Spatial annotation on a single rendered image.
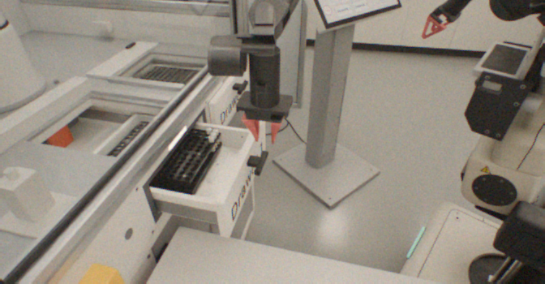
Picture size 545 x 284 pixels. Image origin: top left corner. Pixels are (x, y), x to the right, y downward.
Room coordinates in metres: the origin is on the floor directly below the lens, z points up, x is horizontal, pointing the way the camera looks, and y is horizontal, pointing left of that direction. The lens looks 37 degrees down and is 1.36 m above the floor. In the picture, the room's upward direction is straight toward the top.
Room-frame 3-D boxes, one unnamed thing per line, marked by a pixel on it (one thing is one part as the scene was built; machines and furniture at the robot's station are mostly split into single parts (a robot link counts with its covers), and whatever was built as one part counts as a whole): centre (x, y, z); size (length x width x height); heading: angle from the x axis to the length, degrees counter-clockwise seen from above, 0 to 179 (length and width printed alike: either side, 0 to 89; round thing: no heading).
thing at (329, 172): (1.47, -0.34, 0.51); 0.50 x 0.45 x 1.02; 39
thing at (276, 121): (0.54, 0.01, 0.99); 0.07 x 0.07 x 0.09; 77
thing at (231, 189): (0.52, 0.06, 0.87); 0.29 x 0.02 x 0.11; 166
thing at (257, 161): (0.51, 0.03, 0.91); 0.07 x 0.04 x 0.01; 166
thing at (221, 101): (0.86, 0.12, 0.87); 0.29 x 0.02 x 0.11; 166
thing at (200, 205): (0.57, 0.26, 0.86); 0.40 x 0.26 x 0.06; 76
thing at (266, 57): (0.54, 0.02, 1.12); 0.07 x 0.06 x 0.07; 85
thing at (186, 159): (0.57, 0.25, 0.87); 0.22 x 0.18 x 0.06; 76
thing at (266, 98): (0.54, 0.01, 1.06); 0.10 x 0.07 x 0.07; 77
